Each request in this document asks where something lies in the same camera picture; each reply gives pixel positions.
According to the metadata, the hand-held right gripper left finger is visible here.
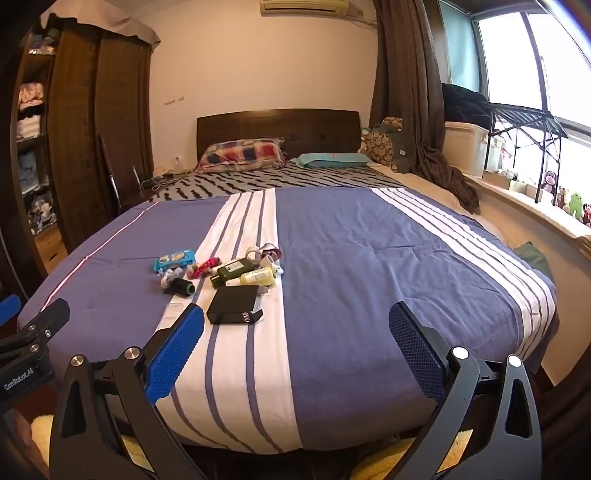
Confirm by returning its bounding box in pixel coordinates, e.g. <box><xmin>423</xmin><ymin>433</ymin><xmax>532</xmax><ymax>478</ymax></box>
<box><xmin>48</xmin><ymin>302</ymin><xmax>206</xmax><ymax>480</ymax></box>

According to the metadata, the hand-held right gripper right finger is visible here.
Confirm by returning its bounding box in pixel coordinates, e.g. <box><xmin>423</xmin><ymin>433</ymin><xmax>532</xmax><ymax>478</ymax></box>
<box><xmin>388</xmin><ymin>301</ymin><xmax>543</xmax><ymax>480</ymax></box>

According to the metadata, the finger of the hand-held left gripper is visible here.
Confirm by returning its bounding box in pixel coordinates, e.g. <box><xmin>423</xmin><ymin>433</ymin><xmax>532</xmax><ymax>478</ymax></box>
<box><xmin>0</xmin><ymin>299</ymin><xmax>71</xmax><ymax>358</ymax></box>
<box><xmin>0</xmin><ymin>294</ymin><xmax>22</xmax><ymax>326</ymax></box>

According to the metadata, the dark green bottle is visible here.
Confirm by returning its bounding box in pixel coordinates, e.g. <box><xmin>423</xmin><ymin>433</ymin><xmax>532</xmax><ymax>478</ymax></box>
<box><xmin>210</xmin><ymin>259</ymin><xmax>256</xmax><ymax>289</ymax></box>

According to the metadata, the dark thread spool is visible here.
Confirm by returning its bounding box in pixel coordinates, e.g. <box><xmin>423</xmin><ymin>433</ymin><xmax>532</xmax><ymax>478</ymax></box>
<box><xmin>163</xmin><ymin>277</ymin><xmax>195</xmax><ymax>297</ymax></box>

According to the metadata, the flat black box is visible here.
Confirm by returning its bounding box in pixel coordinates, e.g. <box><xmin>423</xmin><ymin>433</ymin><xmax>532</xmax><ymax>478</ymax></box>
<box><xmin>206</xmin><ymin>285</ymin><xmax>264</xmax><ymax>325</ymax></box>

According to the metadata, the pink floral scrunchie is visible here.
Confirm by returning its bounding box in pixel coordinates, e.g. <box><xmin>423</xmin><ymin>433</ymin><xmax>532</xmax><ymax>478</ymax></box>
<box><xmin>187</xmin><ymin>257</ymin><xmax>223</xmax><ymax>279</ymax></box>

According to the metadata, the blue wet wipes packet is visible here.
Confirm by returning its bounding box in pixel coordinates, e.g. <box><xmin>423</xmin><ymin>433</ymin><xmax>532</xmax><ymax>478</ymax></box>
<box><xmin>153</xmin><ymin>249</ymin><xmax>197</xmax><ymax>273</ymax></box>

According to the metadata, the blue white striped blanket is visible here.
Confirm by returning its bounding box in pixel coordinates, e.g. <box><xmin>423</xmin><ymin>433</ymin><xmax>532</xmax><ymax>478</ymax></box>
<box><xmin>16</xmin><ymin>186</ymin><xmax>559</xmax><ymax>455</ymax></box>

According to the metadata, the small cream bottle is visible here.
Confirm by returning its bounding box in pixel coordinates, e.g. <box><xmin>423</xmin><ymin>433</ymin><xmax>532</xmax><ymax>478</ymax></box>
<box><xmin>239</xmin><ymin>267</ymin><xmax>274</xmax><ymax>287</ymax></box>

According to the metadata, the folded metal chair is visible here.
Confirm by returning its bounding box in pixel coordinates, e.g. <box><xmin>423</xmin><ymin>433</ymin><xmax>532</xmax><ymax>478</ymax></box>
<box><xmin>98</xmin><ymin>134</ymin><xmax>141</xmax><ymax>215</ymax></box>

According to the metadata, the green cloth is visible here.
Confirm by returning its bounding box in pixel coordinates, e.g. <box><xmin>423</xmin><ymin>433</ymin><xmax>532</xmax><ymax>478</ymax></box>
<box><xmin>512</xmin><ymin>242</ymin><xmax>555</xmax><ymax>282</ymax></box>

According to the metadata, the cream bed sheet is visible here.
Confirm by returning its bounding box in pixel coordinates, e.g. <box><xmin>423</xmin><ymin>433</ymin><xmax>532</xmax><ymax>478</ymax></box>
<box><xmin>374</xmin><ymin>165</ymin><xmax>513</xmax><ymax>245</ymax></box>

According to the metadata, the dark green cushion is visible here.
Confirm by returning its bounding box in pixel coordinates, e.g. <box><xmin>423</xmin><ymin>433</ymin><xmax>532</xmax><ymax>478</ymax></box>
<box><xmin>390</xmin><ymin>127</ymin><xmax>421</xmax><ymax>175</ymax></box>

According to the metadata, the grey zebra pattern sheet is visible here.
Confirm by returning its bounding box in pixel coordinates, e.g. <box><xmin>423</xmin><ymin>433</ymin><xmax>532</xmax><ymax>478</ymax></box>
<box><xmin>148</xmin><ymin>165</ymin><xmax>409</xmax><ymax>202</ymax></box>

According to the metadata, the plaid pillow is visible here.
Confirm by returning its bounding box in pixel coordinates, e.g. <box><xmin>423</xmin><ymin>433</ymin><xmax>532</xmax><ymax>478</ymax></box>
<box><xmin>196</xmin><ymin>137</ymin><xmax>287</xmax><ymax>174</ymax></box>

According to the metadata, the dark wooden wardrobe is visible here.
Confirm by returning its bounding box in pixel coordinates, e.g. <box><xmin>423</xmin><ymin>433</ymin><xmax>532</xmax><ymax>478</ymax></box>
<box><xmin>9</xmin><ymin>14</ymin><xmax>155</xmax><ymax>273</ymax></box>

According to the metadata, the white storage box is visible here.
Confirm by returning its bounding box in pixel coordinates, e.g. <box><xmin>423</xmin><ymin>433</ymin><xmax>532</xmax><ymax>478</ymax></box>
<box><xmin>443</xmin><ymin>121</ymin><xmax>490</xmax><ymax>180</ymax></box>

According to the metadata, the teal pillow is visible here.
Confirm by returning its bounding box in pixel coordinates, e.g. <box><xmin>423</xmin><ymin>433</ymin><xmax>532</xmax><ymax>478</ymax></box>
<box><xmin>289</xmin><ymin>151</ymin><xmax>374</xmax><ymax>169</ymax></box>

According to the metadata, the brown patterned cushion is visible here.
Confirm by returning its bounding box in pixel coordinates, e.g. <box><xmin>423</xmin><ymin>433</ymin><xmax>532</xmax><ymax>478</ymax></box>
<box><xmin>360</xmin><ymin>117</ymin><xmax>404</xmax><ymax>167</ymax></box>

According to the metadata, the stack of folded clothes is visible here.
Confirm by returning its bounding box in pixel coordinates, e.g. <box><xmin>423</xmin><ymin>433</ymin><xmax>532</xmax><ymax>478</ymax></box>
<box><xmin>16</xmin><ymin>28</ymin><xmax>61</xmax><ymax>232</ymax></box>

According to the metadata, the dark wooden headboard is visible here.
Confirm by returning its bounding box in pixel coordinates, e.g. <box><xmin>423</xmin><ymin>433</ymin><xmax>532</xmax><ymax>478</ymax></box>
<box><xmin>196</xmin><ymin>109</ymin><xmax>362</xmax><ymax>163</ymax></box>

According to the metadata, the pile of dark clothes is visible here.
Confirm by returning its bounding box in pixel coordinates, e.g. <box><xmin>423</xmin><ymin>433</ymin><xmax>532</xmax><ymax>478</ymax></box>
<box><xmin>441</xmin><ymin>83</ymin><xmax>497</xmax><ymax>125</ymax></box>

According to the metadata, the black metal rack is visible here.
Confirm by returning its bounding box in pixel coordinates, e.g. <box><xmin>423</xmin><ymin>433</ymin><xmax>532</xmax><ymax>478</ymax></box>
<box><xmin>485</xmin><ymin>100</ymin><xmax>570</xmax><ymax>204</ymax></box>

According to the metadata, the brown curtain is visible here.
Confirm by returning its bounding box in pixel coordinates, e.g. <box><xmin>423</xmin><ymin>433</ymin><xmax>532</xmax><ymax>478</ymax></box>
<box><xmin>369</xmin><ymin>0</ymin><xmax>481</xmax><ymax>214</ymax></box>

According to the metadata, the white cloth cover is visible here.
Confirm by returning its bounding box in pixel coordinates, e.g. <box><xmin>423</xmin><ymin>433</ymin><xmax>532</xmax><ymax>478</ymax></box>
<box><xmin>39</xmin><ymin>9</ymin><xmax>161</xmax><ymax>47</ymax></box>

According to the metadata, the window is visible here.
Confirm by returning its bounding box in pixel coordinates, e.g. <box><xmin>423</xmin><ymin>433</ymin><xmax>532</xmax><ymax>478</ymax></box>
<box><xmin>438</xmin><ymin>0</ymin><xmax>591</xmax><ymax>204</ymax></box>

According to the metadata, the white air conditioner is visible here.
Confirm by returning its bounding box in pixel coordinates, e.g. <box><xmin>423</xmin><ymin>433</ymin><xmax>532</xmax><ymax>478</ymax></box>
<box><xmin>259</xmin><ymin>0</ymin><xmax>350</xmax><ymax>19</ymax></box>

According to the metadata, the white cable bundle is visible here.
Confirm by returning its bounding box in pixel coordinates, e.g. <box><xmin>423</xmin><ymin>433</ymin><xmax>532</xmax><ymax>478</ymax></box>
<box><xmin>141</xmin><ymin>166</ymin><xmax>190</xmax><ymax>191</ymax></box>

